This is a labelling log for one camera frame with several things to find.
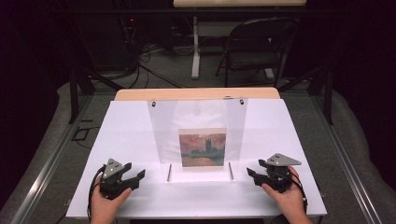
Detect person's right hand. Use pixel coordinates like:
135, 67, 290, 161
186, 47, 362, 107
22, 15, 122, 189
261, 167, 308, 219

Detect clear acrylic picture frame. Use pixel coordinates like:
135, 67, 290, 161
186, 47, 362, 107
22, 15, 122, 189
147, 97, 249, 184

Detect white board sheet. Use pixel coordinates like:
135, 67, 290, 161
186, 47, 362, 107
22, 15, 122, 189
65, 98, 328, 218

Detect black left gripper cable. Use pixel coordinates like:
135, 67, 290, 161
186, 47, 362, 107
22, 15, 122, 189
87, 164, 108, 221

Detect painted landscape picture card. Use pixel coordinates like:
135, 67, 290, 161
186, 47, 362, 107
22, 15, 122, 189
178, 127, 228, 172

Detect aluminium floor rail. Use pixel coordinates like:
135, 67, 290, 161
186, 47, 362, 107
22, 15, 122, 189
10, 92, 94, 224
309, 92, 386, 224

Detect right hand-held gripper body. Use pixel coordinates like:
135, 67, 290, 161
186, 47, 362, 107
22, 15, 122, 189
254, 152, 303, 194

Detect white-legged desk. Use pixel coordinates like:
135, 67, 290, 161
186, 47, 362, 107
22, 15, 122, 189
173, 0, 308, 80

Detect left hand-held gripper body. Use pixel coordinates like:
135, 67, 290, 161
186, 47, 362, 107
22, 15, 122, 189
98, 158, 141, 201

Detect bundle of black floor cables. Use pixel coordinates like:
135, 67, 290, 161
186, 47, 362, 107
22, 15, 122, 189
118, 15, 188, 90

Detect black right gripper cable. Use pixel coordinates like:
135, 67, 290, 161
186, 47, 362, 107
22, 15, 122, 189
289, 173, 309, 215

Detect person's left hand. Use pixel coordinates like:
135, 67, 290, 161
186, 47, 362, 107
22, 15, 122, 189
90, 181, 134, 222

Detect black square floor bracket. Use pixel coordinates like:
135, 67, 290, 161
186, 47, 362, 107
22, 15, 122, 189
70, 119, 101, 143

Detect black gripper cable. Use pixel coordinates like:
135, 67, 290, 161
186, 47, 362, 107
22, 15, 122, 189
87, 164, 108, 221
289, 173, 309, 215

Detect black folding chair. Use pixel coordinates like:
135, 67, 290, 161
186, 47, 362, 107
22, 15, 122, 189
215, 17, 300, 89

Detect black metal stand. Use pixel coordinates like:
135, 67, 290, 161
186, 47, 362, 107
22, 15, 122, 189
276, 60, 334, 126
67, 66, 124, 125

